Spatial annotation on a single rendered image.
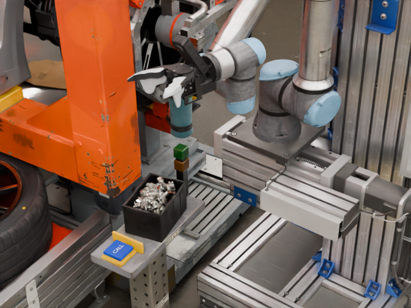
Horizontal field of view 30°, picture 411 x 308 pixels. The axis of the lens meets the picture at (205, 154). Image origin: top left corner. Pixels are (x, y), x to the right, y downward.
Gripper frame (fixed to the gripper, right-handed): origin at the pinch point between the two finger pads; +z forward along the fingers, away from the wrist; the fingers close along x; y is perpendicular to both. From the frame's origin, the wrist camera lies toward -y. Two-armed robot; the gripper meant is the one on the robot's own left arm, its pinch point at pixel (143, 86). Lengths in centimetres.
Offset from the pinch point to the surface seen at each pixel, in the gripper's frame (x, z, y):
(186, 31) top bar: 64, -58, 18
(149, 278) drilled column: 43, -16, 89
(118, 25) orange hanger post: 54, -26, 4
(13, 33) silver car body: 107, -14, 15
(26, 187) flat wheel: 86, 2, 62
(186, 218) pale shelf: 43, -35, 74
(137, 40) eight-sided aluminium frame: 81, -48, 22
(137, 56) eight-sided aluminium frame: 81, -47, 28
